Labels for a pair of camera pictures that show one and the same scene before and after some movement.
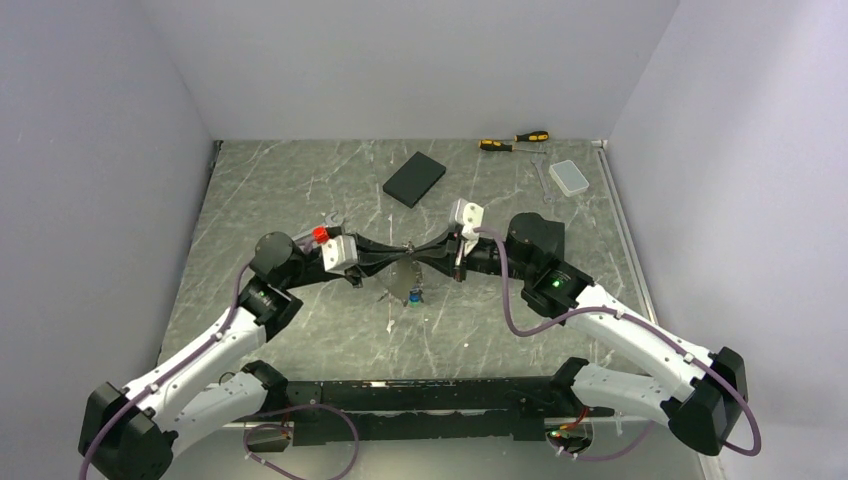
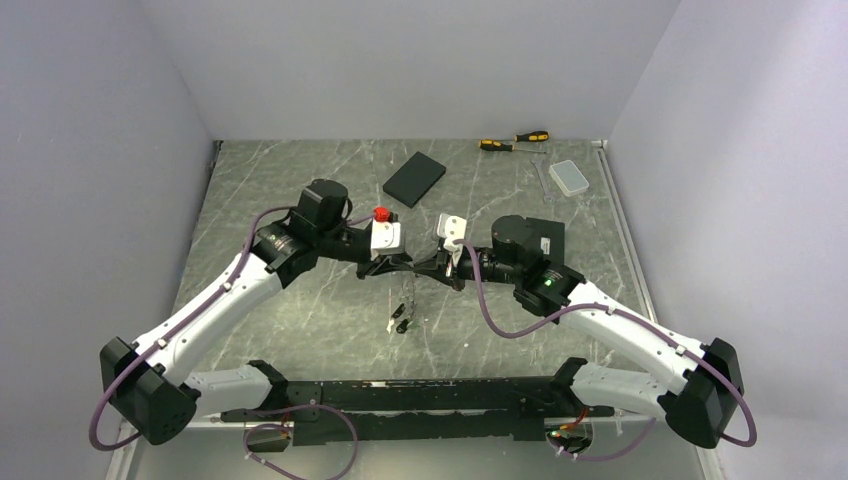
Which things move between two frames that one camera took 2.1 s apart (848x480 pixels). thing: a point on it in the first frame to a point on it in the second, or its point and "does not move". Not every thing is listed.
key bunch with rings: (406, 279) to (407, 309)
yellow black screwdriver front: (498, 145) does not move
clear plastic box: (569, 177) does not move
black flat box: (412, 180) does not move
